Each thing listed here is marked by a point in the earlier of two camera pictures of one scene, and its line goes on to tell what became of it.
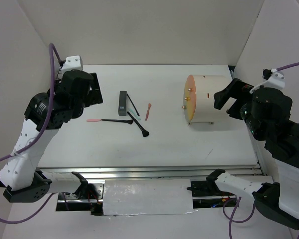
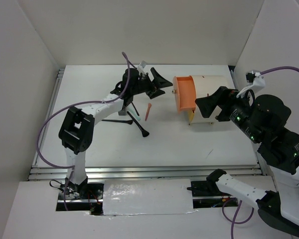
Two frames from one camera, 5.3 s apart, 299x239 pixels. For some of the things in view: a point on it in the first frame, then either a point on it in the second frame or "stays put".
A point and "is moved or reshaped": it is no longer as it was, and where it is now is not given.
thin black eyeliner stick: (133, 104) stays put
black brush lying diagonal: (144, 133) stays put
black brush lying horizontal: (128, 121) stays put
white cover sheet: (147, 196) stays put
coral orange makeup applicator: (149, 105) stays put
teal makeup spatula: (134, 114) stays put
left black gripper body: (94, 97) -> (145, 84)
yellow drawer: (187, 97) -> (191, 115)
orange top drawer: (191, 85) is moved or reshaped
